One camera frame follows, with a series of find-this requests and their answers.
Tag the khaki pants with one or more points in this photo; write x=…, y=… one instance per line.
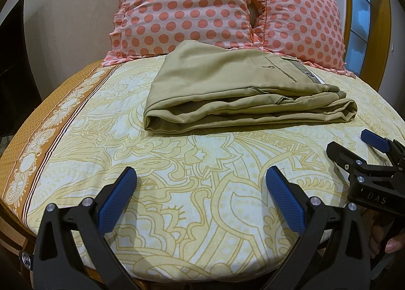
x=205, y=81

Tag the wooden framed glass window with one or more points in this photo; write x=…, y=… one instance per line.
x=360, y=8

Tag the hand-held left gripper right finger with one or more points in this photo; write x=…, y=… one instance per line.
x=284, y=201

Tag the pink polka dot pillow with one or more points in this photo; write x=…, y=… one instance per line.
x=300, y=24
x=183, y=8

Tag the yellow patterned bed sheet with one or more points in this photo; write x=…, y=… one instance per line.
x=189, y=182

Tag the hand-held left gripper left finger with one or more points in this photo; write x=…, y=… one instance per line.
x=116, y=203

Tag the wooden bed frame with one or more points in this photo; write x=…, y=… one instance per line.
x=12, y=236

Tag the person's right hand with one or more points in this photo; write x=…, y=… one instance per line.
x=395, y=244

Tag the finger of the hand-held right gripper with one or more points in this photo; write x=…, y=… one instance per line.
x=340, y=154
x=375, y=140

